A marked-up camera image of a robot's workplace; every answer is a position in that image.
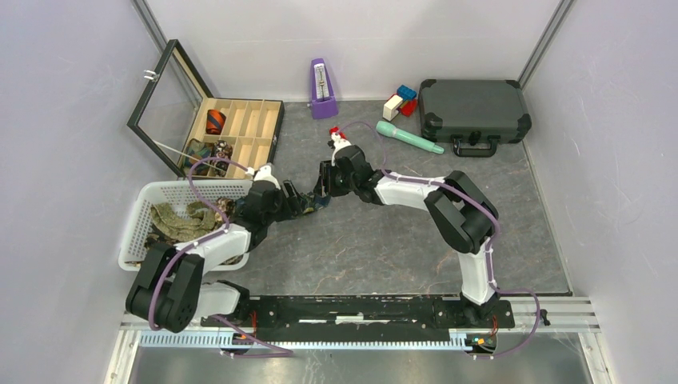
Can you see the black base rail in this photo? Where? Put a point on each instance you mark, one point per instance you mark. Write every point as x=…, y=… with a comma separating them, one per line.
x=367, y=318

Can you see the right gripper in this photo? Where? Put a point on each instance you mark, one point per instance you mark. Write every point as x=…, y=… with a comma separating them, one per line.
x=333, y=190

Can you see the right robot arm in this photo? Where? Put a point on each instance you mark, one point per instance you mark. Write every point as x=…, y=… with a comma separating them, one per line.
x=465, y=218

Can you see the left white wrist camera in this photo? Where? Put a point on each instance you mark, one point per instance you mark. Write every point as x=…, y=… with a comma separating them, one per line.
x=263, y=173

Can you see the purple metronome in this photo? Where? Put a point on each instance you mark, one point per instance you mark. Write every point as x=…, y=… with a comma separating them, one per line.
x=323, y=103

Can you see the teal patterned rolled tie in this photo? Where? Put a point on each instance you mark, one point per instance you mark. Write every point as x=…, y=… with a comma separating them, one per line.
x=195, y=151

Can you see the white plastic basket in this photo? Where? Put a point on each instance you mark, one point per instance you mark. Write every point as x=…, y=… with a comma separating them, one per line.
x=178, y=195

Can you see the white toy block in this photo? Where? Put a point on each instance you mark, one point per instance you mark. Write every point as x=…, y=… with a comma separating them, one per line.
x=391, y=108

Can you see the dark grey carrying case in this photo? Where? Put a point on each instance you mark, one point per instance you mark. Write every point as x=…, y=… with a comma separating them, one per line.
x=474, y=116

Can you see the mint green flashlight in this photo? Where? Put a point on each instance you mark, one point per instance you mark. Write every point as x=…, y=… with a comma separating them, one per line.
x=389, y=130

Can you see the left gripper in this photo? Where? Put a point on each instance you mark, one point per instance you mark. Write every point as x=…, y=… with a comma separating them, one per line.
x=291, y=205

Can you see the dark floral rolled tie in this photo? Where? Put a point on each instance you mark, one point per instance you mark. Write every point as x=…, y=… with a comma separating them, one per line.
x=221, y=149

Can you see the navy yellow floral tie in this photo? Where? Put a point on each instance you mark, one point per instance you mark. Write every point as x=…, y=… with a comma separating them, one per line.
x=311, y=202

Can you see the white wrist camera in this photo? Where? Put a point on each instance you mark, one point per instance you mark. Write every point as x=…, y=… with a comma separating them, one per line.
x=263, y=173
x=337, y=143

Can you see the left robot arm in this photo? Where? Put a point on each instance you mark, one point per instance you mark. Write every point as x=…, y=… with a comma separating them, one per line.
x=169, y=292

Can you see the orange navy rolled tie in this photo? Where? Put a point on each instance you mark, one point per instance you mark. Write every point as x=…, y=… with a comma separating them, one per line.
x=215, y=122

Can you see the wooden tie organizer box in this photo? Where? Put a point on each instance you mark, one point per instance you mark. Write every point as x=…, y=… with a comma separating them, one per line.
x=173, y=109

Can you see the olive green tie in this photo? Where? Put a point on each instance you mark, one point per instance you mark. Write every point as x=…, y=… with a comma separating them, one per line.
x=169, y=227

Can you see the red toy block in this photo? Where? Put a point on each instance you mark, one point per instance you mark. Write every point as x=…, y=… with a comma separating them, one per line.
x=408, y=107

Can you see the red toy brick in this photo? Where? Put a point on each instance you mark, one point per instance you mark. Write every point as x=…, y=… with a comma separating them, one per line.
x=337, y=130

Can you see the blue toy brick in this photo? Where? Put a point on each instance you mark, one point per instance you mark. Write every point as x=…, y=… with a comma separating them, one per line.
x=406, y=93

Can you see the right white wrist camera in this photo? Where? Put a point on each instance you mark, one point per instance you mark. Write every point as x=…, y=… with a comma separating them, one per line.
x=337, y=143

